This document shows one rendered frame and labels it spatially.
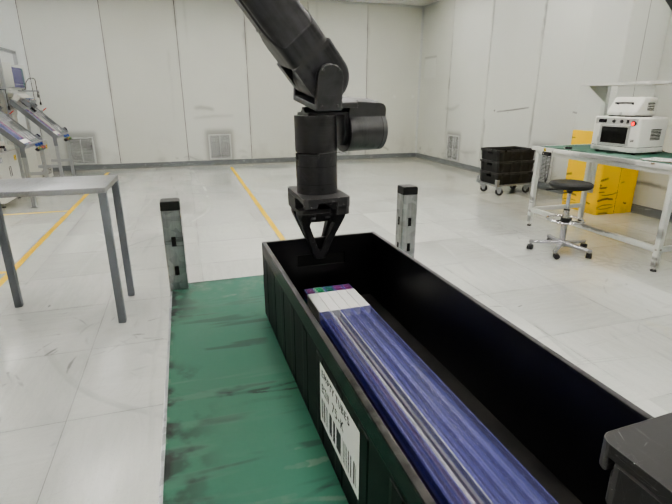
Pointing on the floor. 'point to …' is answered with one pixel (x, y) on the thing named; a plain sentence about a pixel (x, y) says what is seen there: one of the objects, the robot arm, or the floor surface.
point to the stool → (566, 218)
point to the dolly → (506, 168)
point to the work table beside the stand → (27, 187)
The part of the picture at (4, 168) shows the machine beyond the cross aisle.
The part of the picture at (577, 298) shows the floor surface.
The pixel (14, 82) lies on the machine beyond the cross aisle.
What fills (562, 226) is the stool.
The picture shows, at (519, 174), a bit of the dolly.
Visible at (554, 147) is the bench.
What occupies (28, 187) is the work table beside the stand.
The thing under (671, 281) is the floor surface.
